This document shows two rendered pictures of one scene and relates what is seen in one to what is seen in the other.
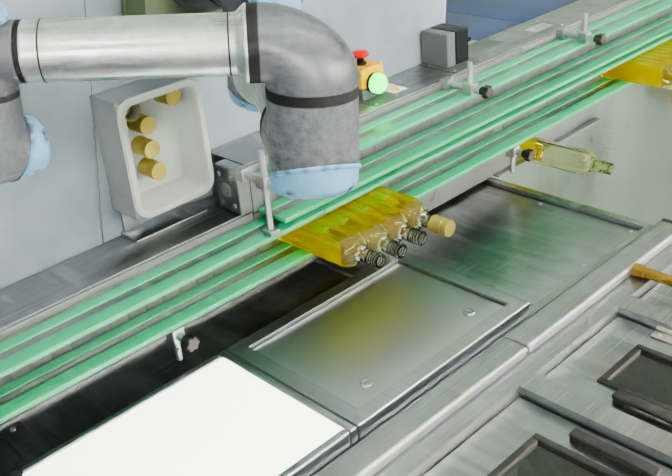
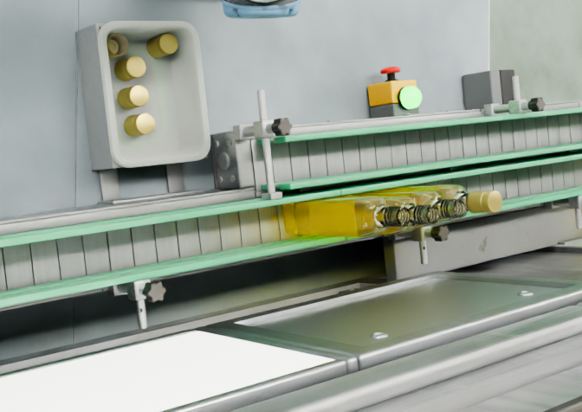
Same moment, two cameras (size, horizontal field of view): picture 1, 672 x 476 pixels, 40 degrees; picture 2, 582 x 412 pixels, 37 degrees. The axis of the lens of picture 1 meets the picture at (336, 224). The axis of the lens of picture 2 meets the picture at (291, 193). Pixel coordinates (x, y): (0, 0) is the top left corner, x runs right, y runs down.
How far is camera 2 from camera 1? 0.74 m
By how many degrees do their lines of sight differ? 25
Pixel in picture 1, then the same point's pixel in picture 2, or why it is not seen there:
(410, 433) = (434, 363)
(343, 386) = (347, 339)
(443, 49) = (487, 87)
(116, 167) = (95, 109)
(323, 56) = not seen: outside the picture
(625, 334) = not seen: outside the picture
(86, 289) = (35, 219)
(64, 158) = (38, 93)
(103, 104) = (87, 33)
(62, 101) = (42, 29)
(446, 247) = not seen: hidden behind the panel
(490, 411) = (555, 361)
